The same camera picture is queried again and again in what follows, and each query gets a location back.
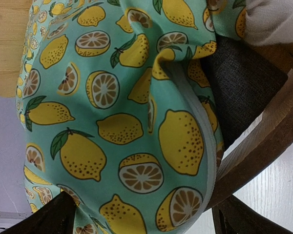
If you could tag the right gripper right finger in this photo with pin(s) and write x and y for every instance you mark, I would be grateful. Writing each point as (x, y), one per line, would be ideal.
(232, 216)

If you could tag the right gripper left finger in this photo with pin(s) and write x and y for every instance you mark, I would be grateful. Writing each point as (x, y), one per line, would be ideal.
(56, 217)

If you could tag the lemon print bed cushion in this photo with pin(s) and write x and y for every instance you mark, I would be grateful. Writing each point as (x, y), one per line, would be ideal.
(118, 112)

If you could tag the wooden pet bed frame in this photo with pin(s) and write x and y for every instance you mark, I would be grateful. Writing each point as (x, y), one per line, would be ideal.
(260, 148)

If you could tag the grey bed base mat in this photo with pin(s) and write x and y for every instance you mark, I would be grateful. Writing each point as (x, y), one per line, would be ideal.
(243, 83)

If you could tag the aluminium back table edge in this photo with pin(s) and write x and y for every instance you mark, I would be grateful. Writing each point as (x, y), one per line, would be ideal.
(9, 219)

